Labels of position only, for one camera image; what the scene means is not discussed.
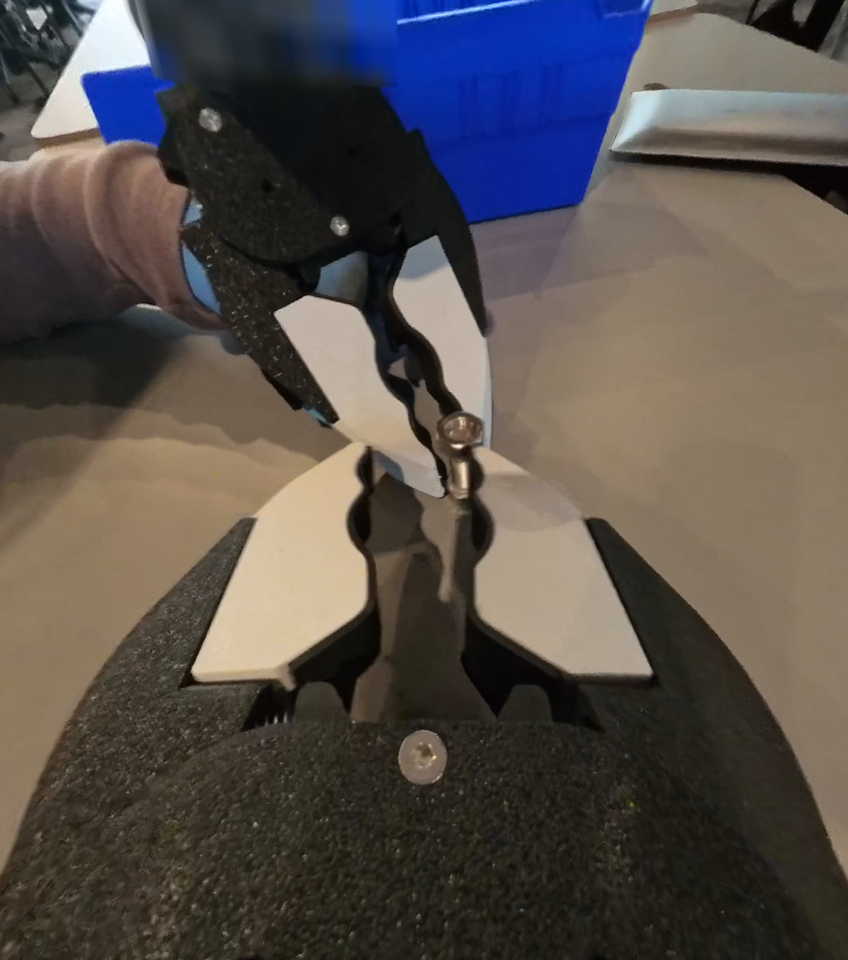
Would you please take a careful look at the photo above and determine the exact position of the blue plastic bin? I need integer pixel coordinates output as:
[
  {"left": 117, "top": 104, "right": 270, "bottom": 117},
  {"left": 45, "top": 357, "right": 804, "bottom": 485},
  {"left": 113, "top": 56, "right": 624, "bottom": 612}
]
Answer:
[{"left": 82, "top": 0, "right": 653, "bottom": 226}]

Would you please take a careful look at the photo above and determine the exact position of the silver hex bolt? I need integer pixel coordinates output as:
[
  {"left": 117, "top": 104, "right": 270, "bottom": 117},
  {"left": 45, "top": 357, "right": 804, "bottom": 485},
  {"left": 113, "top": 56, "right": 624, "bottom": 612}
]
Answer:
[{"left": 435, "top": 411, "right": 486, "bottom": 502}]

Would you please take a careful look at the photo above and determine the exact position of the person's left forearm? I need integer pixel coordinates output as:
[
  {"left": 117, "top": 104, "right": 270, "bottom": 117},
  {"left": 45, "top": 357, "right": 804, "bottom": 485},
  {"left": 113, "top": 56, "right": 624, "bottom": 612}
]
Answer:
[{"left": 0, "top": 141, "right": 226, "bottom": 365}]

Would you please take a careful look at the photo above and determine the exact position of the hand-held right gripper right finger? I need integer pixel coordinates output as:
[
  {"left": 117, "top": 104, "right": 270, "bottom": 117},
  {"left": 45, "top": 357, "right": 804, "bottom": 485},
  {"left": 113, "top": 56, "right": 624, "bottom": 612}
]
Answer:
[{"left": 465, "top": 450, "right": 653, "bottom": 684}]

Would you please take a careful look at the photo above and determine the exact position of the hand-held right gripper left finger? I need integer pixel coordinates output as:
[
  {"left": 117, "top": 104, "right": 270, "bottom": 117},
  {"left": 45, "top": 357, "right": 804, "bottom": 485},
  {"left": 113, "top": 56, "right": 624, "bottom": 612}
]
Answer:
[{"left": 191, "top": 442, "right": 381, "bottom": 685}]

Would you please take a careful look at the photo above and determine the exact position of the grey pouch with snap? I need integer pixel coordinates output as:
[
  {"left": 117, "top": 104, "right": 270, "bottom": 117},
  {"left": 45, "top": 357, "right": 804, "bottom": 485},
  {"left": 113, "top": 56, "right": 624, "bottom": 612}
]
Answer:
[{"left": 610, "top": 88, "right": 848, "bottom": 172}]

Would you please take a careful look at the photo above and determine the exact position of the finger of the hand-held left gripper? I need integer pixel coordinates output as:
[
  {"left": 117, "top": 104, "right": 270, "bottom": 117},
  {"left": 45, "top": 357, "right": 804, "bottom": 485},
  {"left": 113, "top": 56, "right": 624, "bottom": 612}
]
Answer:
[
  {"left": 390, "top": 236, "right": 496, "bottom": 451},
  {"left": 274, "top": 292, "right": 447, "bottom": 500}
]

